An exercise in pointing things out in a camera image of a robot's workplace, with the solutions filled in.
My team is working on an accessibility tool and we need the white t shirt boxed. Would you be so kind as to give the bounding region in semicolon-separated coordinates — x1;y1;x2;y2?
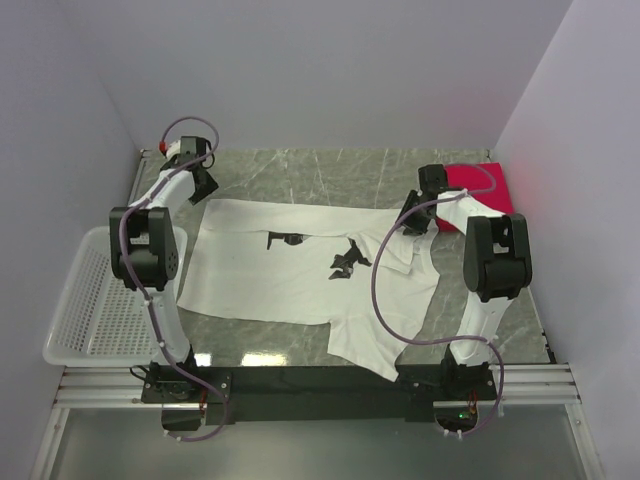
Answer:
178;199;439;381

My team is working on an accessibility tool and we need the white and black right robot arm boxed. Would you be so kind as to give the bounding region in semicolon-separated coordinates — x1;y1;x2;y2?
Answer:
398;164;532;399

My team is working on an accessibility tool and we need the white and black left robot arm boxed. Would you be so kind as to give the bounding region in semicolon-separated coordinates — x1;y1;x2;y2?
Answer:
109;136;218;365

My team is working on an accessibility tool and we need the folded red t shirt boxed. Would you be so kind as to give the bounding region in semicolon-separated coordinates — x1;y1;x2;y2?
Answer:
444;162;515;214

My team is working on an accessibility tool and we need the white plastic basket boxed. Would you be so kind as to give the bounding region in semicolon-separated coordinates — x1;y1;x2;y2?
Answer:
43;226;164;367

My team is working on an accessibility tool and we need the black base beam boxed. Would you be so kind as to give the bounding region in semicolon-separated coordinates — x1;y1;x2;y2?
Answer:
141;365;498;430

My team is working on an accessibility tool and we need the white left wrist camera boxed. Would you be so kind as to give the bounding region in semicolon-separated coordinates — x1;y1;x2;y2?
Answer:
160;140;181;158

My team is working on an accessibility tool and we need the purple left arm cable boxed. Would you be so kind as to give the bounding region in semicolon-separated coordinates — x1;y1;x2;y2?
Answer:
122;115;234;443

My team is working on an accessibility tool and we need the aluminium rail frame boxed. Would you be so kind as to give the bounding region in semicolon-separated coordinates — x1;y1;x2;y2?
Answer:
30;364;605;479

